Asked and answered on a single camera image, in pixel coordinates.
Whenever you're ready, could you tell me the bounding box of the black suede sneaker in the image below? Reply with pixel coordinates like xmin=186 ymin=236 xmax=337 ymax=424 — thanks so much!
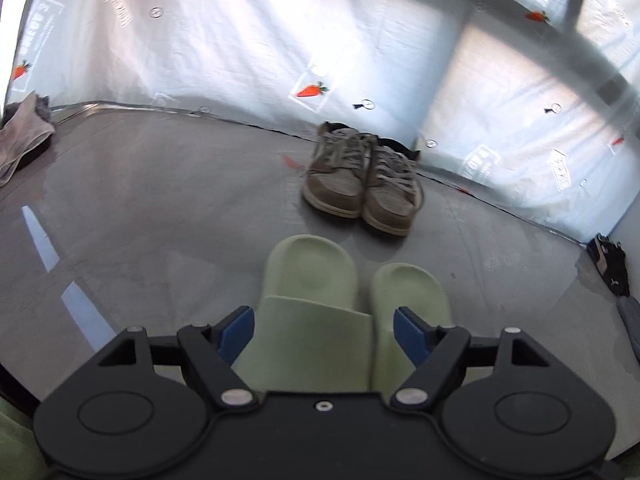
xmin=586 ymin=234 xmax=630 ymax=297

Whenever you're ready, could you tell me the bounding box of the beige crumpled cloth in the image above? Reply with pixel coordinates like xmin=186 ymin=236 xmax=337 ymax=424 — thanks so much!
xmin=0 ymin=94 xmax=56 ymax=187

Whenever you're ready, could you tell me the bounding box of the printed white backdrop sheet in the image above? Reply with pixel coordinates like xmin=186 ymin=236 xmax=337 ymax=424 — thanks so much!
xmin=10 ymin=0 xmax=640 ymax=246

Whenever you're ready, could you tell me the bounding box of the tan suede sneaker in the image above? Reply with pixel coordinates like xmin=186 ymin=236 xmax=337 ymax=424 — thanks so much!
xmin=361 ymin=135 xmax=425 ymax=237
xmin=302 ymin=121 xmax=377 ymax=218

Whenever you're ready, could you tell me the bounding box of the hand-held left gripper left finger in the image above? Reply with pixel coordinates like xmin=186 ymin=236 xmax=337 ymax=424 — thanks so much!
xmin=97 ymin=306 xmax=258 ymax=408

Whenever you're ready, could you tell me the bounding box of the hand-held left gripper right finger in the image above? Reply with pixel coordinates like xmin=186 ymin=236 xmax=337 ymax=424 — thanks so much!
xmin=391 ymin=307 xmax=546 ymax=408

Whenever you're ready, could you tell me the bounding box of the light green slide sandal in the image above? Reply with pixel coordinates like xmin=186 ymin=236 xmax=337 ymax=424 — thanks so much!
xmin=235 ymin=234 xmax=373 ymax=393
xmin=370 ymin=262 xmax=455 ymax=393

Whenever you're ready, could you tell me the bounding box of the grey crumpled cloth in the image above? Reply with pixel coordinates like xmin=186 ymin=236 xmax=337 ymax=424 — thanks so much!
xmin=32 ymin=92 xmax=53 ymax=122

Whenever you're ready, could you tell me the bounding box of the dark grey slide sandal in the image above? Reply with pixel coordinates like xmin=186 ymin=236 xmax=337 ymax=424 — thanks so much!
xmin=616 ymin=296 xmax=640 ymax=361

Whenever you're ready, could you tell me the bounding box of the person's green clothing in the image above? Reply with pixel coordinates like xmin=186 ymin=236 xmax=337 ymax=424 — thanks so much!
xmin=0 ymin=395 xmax=48 ymax=480

